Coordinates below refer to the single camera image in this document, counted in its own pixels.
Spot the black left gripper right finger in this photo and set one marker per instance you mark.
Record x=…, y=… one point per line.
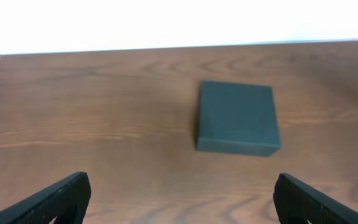
x=297, y=202

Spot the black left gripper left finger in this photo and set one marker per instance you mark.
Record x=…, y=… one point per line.
x=65, y=201

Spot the dark green box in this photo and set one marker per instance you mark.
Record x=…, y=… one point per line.
x=237, y=118

